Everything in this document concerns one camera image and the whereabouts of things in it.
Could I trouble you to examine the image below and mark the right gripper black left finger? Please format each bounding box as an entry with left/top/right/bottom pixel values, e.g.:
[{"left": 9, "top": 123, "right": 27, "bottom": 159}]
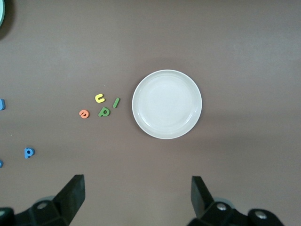
[{"left": 0, "top": 174, "right": 86, "bottom": 226}]

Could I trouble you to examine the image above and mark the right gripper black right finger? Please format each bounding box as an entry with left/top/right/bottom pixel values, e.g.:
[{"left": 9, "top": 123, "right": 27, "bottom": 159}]
[{"left": 188, "top": 175, "right": 286, "bottom": 226}]

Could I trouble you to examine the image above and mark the green foam letter p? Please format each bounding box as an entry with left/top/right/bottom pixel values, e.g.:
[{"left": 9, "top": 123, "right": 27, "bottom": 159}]
[{"left": 97, "top": 107, "right": 111, "bottom": 118}]

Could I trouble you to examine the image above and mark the blue foam letter p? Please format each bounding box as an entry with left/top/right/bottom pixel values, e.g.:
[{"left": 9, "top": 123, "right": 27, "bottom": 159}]
[{"left": 24, "top": 147, "right": 36, "bottom": 159}]

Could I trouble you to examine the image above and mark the beige round plate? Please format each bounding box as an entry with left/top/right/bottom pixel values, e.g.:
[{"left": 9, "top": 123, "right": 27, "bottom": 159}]
[{"left": 131, "top": 69, "right": 203, "bottom": 140}]

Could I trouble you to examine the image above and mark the brown table cover sheet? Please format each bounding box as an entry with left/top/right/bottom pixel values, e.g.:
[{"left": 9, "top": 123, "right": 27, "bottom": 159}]
[{"left": 0, "top": 0, "right": 301, "bottom": 226}]

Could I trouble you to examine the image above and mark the pale green round plate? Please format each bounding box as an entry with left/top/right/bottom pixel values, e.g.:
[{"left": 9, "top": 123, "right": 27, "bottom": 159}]
[{"left": 0, "top": 0, "right": 6, "bottom": 28}]

